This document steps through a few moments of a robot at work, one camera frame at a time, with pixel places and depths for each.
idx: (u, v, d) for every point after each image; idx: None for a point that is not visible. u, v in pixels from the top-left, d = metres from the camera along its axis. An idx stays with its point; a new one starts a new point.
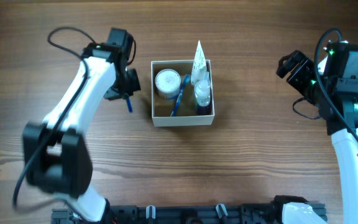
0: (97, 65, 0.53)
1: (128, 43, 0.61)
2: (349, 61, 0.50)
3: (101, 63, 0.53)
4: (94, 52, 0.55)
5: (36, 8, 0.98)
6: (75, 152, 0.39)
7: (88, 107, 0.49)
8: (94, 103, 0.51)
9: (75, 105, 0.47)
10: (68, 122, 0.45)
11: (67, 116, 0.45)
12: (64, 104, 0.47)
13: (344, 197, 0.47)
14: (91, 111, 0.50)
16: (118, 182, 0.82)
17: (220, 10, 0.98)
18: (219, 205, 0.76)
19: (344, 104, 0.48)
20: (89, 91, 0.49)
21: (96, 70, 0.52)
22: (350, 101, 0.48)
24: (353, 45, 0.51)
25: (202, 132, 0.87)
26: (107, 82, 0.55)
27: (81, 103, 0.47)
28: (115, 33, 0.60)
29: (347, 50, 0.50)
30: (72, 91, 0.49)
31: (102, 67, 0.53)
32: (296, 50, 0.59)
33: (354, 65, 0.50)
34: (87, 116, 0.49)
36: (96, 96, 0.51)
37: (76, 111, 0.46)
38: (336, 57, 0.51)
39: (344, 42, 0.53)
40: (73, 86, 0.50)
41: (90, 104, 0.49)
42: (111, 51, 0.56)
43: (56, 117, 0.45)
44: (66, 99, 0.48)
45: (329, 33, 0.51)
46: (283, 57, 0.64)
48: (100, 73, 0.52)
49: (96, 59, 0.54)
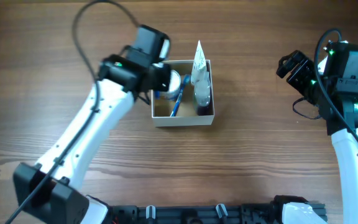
0: (110, 95, 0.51)
1: (159, 46, 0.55)
2: (349, 61, 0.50)
3: (117, 92, 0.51)
4: (113, 72, 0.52)
5: (36, 8, 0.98)
6: (64, 205, 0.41)
7: (88, 150, 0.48)
8: (97, 141, 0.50)
9: (74, 150, 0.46)
10: (63, 170, 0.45)
11: (62, 164, 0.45)
12: (63, 145, 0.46)
13: (344, 197, 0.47)
14: (91, 151, 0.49)
16: (118, 182, 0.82)
17: (220, 10, 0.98)
18: (219, 205, 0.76)
19: (344, 104, 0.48)
20: (91, 133, 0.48)
21: (105, 105, 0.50)
22: (350, 101, 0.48)
24: (353, 45, 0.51)
25: (202, 132, 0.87)
26: (117, 115, 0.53)
27: (80, 148, 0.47)
28: (145, 36, 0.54)
29: (347, 50, 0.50)
30: (76, 127, 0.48)
31: (115, 100, 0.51)
32: (296, 50, 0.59)
33: (355, 65, 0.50)
34: (86, 160, 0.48)
36: (100, 134, 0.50)
37: (74, 159, 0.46)
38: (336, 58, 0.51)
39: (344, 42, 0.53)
40: (79, 120, 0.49)
41: (92, 145, 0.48)
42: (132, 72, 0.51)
43: (52, 162, 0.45)
44: (68, 139, 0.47)
45: (329, 33, 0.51)
46: (283, 57, 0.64)
48: (110, 107, 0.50)
49: (110, 85, 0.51)
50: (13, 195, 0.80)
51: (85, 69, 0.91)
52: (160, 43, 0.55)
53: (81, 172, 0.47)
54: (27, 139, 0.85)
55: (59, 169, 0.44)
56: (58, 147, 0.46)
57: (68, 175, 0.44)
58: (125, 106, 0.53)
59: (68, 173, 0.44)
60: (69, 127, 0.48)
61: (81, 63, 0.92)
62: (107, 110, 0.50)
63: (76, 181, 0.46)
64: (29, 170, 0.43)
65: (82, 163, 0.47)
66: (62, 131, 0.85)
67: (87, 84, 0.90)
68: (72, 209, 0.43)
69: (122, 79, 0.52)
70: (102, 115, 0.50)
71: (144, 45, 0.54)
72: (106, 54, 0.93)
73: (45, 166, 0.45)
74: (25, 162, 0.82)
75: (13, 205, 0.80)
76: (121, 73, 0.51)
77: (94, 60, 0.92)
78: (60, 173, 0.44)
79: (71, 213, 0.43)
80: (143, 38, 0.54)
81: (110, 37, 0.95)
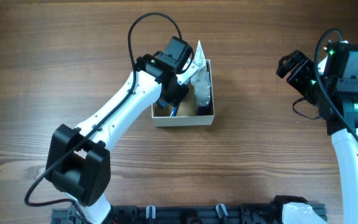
0: (145, 81, 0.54)
1: (184, 56, 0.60)
2: (348, 62, 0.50)
3: (151, 80, 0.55)
4: (146, 67, 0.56)
5: (36, 8, 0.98)
6: (97, 168, 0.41)
7: (122, 125, 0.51)
8: (129, 121, 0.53)
9: (110, 121, 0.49)
10: (100, 135, 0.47)
11: (100, 130, 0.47)
12: (102, 116, 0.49)
13: (344, 197, 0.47)
14: (123, 128, 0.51)
16: (118, 182, 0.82)
17: (220, 10, 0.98)
18: (219, 205, 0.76)
19: (344, 104, 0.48)
20: (127, 109, 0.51)
21: (140, 89, 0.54)
22: (350, 101, 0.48)
24: (353, 45, 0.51)
25: (202, 132, 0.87)
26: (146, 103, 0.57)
27: (117, 120, 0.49)
28: (174, 46, 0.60)
29: (346, 50, 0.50)
30: (114, 102, 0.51)
31: (148, 86, 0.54)
32: (297, 50, 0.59)
33: (355, 65, 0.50)
34: (119, 135, 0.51)
36: (133, 115, 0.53)
37: (110, 128, 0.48)
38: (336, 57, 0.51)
39: (344, 42, 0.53)
40: (117, 98, 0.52)
41: (125, 121, 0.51)
42: (163, 70, 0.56)
43: (90, 127, 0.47)
44: (106, 111, 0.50)
45: (329, 33, 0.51)
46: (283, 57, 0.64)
48: (143, 92, 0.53)
49: (146, 74, 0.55)
50: (13, 195, 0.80)
51: (85, 69, 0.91)
52: (186, 53, 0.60)
53: (112, 143, 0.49)
54: (27, 139, 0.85)
55: (97, 134, 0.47)
56: (97, 116, 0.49)
57: (104, 140, 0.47)
58: (155, 96, 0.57)
59: (104, 137, 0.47)
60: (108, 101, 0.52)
61: (81, 63, 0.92)
62: (141, 93, 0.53)
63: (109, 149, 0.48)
64: (68, 132, 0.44)
65: (115, 135, 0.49)
66: None
67: (87, 84, 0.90)
68: (99, 176, 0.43)
69: (153, 74, 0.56)
70: (137, 98, 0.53)
71: (173, 51, 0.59)
72: (106, 54, 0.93)
73: (84, 129, 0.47)
74: (25, 162, 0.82)
75: (13, 205, 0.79)
76: (154, 70, 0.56)
77: (94, 60, 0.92)
78: (97, 137, 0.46)
79: (97, 180, 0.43)
80: (173, 46, 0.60)
81: (110, 37, 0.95)
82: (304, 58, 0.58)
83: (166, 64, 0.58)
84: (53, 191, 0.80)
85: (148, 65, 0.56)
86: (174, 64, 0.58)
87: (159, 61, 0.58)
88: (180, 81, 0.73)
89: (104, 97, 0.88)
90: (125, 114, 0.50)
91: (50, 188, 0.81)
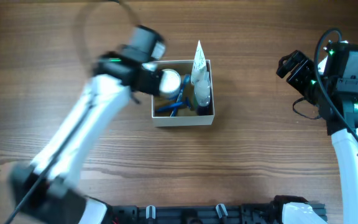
0: (107, 89, 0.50)
1: (152, 46, 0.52)
2: (349, 62, 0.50)
3: (112, 85, 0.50)
4: (109, 65, 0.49)
5: (36, 7, 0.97)
6: (60, 204, 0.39)
7: (82, 147, 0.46)
8: (89, 140, 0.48)
9: (69, 147, 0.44)
10: (58, 167, 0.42)
11: (58, 160, 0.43)
12: (59, 142, 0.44)
13: (344, 197, 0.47)
14: (86, 147, 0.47)
16: (118, 182, 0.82)
17: (220, 10, 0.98)
18: (219, 205, 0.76)
19: (344, 104, 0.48)
20: (88, 131, 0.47)
21: (97, 99, 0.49)
22: (350, 101, 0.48)
24: (353, 46, 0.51)
25: (202, 132, 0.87)
26: (109, 111, 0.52)
27: (76, 144, 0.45)
28: (142, 36, 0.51)
29: (346, 50, 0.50)
30: (73, 125, 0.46)
31: (109, 93, 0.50)
32: (297, 50, 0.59)
33: (355, 65, 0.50)
34: (77, 160, 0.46)
36: (96, 132, 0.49)
37: (68, 155, 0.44)
38: (336, 58, 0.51)
39: (344, 42, 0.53)
40: (74, 115, 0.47)
41: (85, 143, 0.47)
42: (130, 67, 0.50)
43: (47, 160, 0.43)
44: (62, 137, 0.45)
45: (329, 33, 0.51)
46: (283, 57, 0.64)
48: (104, 102, 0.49)
49: (106, 79, 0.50)
50: None
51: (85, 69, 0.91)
52: (153, 42, 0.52)
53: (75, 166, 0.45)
54: (27, 139, 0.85)
55: (56, 165, 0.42)
56: (53, 144, 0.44)
57: (64, 170, 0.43)
58: (117, 100, 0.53)
59: (64, 168, 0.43)
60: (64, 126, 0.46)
61: (81, 64, 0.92)
62: (100, 104, 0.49)
63: (68, 178, 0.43)
64: (24, 169, 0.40)
65: (77, 159, 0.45)
66: None
67: None
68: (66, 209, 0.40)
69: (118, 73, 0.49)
70: (97, 111, 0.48)
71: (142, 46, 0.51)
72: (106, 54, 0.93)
73: (41, 164, 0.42)
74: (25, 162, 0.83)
75: None
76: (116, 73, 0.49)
77: None
78: (55, 170, 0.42)
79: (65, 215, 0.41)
80: (140, 37, 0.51)
81: (110, 37, 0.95)
82: (304, 58, 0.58)
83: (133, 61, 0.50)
84: None
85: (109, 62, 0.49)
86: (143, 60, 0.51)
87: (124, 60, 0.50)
88: (177, 76, 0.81)
89: None
90: (88, 137, 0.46)
91: None
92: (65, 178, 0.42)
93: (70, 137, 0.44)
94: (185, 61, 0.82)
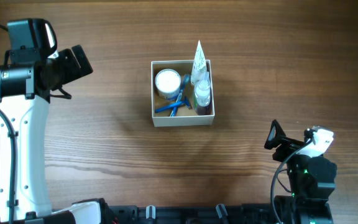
0: (17, 107, 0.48)
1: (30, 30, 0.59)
2: (317, 191, 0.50)
3: (23, 101, 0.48)
4: (9, 73, 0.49)
5: (36, 8, 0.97)
6: None
7: (36, 178, 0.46)
8: (40, 169, 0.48)
9: (20, 183, 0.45)
10: (22, 208, 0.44)
11: (18, 200, 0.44)
12: (5, 186, 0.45)
13: None
14: (41, 179, 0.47)
16: (118, 182, 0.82)
17: (220, 11, 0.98)
18: (219, 205, 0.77)
19: (299, 216, 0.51)
20: (25, 167, 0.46)
21: (19, 121, 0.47)
22: (306, 214, 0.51)
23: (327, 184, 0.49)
24: (326, 170, 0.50)
25: (202, 132, 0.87)
26: (33, 131, 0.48)
27: (25, 180, 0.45)
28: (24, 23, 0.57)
29: (316, 179, 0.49)
30: (5, 167, 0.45)
31: (25, 108, 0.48)
32: (281, 131, 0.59)
33: (321, 192, 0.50)
34: (43, 188, 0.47)
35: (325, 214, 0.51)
36: (36, 163, 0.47)
37: (25, 191, 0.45)
38: (306, 178, 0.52)
39: (316, 131, 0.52)
40: (5, 161, 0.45)
41: (36, 175, 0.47)
42: (26, 67, 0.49)
43: (6, 208, 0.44)
44: (6, 179, 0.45)
45: (321, 134, 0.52)
46: (275, 122, 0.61)
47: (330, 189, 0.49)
48: (26, 122, 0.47)
49: (11, 99, 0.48)
50: None
51: None
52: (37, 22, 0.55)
53: (45, 192, 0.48)
54: None
55: (18, 210, 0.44)
56: (2, 191, 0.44)
57: (28, 209, 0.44)
58: (43, 111, 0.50)
59: (27, 207, 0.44)
60: (0, 167, 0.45)
61: None
62: (23, 127, 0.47)
63: (43, 208, 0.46)
64: None
65: (36, 191, 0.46)
66: (62, 131, 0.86)
67: (88, 84, 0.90)
68: None
69: (18, 74, 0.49)
70: (23, 137, 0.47)
71: (22, 40, 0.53)
72: (106, 54, 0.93)
73: (3, 215, 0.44)
74: None
75: None
76: (17, 76, 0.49)
77: (93, 60, 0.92)
78: (21, 210, 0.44)
79: None
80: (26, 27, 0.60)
81: (110, 37, 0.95)
82: (286, 139, 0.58)
83: (27, 61, 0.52)
84: (53, 191, 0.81)
85: (14, 67, 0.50)
86: (36, 58, 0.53)
87: (16, 62, 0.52)
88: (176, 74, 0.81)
89: (105, 97, 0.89)
90: (22, 177, 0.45)
91: (50, 188, 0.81)
92: (35, 214, 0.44)
93: (14, 179, 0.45)
94: (185, 62, 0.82)
